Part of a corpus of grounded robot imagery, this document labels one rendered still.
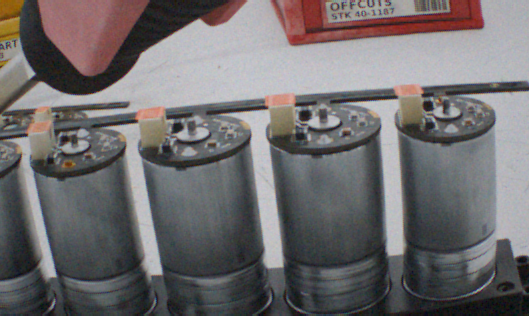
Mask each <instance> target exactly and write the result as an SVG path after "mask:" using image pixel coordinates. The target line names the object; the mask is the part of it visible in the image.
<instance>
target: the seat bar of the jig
mask: <svg viewBox="0 0 529 316"><path fill-rule="evenodd" d="M496 241H497V244H496V260H495V278H494V280H493V281H492V282H491V284H489V285H488V286H487V287H486V288H485V289H483V290H482V291H480V292H478V293H475V294H473V295H471V296H469V297H467V298H462V299H456V300H453V301H442V302H438V301H427V300H422V299H419V298H417V297H416V298H415V297H413V296H411V294H408V293H407V291H406V290H405V289H404V288H403V283H404V278H403V268H404V266H403V254H395V255H393V256H389V262H388V264H389V275H390V278H389V287H390V292H389V294H388V296H387V297H386V298H385V299H384V300H383V301H382V302H380V303H378V304H376V305H374V306H373V307H371V308H369V309H367V310H364V311H361V312H358V313H355V314H352V315H349V316H520V315H521V306H522V296H523V289H522V285H521V281H520V277H519V273H518V269H517V267H516V266H517V265H516V262H515V258H514V253H513V252H512V251H513V249H512V247H511V243H510V240H509V239H508V238H503V239H497V240H496ZM268 271H269V278H270V286H271V293H272V300H273V301H272V304H271V305H270V307H269V308H268V309H266V310H265V311H264V312H263V313H262V314H260V315H259V316H308V315H305V314H300V313H298V312H296V311H294V310H293V309H292V308H290V307H289V306H288V305H287V299H286V295H287V292H286V285H285V277H284V269H283V267H274V268H268ZM150 276H151V281H152V284H153V287H154V291H155V297H156V302H157V305H156V308H155V310H154V311H153V312H151V314H150V315H149V316H173V315H172V313H171V312H170V308H169V303H168V297H167V292H166V286H165V284H164V282H163V276H162V274H158V275H150ZM49 278H50V282H51V286H52V290H53V292H54V295H55V298H56V304H55V307H54V308H53V310H52V311H51V312H49V314H48V315H47V314H46V316H67V312H66V308H65V305H64V300H63V297H62V294H61V291H60V289H59V284H58V280H57V277H49Z"/></svg>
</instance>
